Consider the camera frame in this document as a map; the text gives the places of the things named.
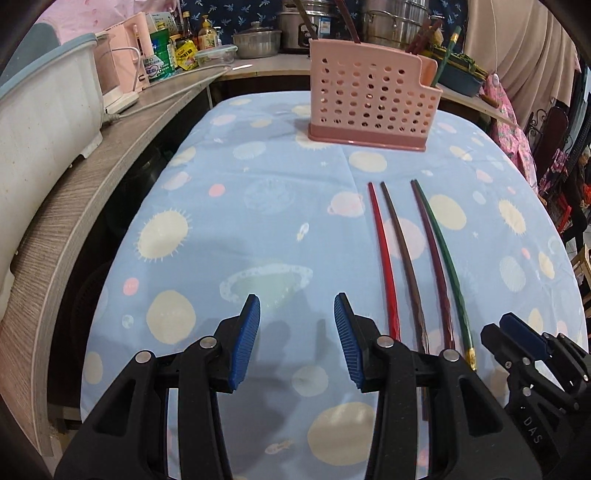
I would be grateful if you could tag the glass food container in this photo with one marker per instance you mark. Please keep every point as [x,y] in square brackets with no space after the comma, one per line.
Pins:
[216,55]

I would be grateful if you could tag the pink floral garment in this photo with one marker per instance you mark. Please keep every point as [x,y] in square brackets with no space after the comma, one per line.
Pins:
[510,129]

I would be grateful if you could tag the green chopstick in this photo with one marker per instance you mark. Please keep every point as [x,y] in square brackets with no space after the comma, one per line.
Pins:
[464,318]
[449,55]

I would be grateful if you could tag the white power strip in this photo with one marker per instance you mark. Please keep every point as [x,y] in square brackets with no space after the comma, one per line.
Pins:
[122,102]

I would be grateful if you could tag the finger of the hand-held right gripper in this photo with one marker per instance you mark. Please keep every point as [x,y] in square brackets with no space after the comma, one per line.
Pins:
[521,333]
[572,353]

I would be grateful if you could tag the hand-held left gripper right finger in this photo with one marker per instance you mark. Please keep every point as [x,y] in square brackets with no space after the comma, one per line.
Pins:
[348,344]

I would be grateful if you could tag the grey-blue plastic lid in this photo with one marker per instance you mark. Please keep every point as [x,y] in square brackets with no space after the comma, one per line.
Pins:
[32,50]

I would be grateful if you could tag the dark sauce bottle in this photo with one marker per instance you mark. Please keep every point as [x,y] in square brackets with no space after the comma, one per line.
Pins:
[186,25]

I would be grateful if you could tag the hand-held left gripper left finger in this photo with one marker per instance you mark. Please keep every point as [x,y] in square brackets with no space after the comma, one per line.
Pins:
[244,344]

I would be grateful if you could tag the dark wooden chair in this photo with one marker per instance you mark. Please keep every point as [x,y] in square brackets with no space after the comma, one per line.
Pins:
[551,138]

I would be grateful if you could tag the red black-banded chopstick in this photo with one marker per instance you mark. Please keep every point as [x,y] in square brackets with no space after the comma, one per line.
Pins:
[394,318]

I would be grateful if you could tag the silver rice cooker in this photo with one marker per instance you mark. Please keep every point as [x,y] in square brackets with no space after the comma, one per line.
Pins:
[318,27]

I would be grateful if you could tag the pink perforated utensil holder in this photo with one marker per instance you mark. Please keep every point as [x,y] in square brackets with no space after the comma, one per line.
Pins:
[369,97]

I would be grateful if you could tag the amber bottle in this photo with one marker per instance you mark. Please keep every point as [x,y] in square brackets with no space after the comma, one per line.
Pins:
[208,34]

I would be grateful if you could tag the navy floral cloth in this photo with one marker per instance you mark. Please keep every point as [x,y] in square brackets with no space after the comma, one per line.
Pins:
[240,11]

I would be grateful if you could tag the stainless steel steamer pot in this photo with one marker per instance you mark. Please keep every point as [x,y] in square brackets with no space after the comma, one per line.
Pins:
[406,21]

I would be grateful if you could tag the green tin can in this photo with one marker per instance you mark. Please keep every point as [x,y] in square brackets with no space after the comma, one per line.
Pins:
[159,55]

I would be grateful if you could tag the blue basin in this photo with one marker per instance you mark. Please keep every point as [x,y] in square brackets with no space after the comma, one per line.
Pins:
[461,78]

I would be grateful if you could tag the white carton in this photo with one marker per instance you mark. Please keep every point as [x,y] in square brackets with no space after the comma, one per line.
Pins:
[161,21]

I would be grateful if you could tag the pink electric kettle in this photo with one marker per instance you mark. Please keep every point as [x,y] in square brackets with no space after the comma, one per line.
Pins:
[122,60]

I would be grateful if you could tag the pink floral curtain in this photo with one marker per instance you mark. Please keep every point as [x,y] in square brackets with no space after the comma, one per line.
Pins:
[92,9]

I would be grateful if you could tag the beige curtain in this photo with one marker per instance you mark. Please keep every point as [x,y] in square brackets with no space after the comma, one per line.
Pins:
[517,41]

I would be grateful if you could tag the maroon chopstick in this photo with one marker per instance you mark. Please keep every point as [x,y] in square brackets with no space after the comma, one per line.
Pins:
[431,30]
[446,318]
[418,42]

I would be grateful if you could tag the small lidded metal pot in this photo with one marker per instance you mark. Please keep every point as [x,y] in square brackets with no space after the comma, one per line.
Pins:
[256,41]

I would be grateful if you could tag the yellow label jar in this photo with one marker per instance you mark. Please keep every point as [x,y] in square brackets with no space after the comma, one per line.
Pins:
[185,55]

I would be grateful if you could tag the white plastic tub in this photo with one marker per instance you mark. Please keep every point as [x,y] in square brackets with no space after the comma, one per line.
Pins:
[41,138]

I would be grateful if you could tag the dark brown chopstick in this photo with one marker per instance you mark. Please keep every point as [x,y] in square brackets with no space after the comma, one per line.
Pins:
[345,21]
[302,18]

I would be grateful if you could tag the blue planet print tablecloth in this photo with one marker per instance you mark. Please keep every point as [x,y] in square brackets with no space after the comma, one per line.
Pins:
[277,221]

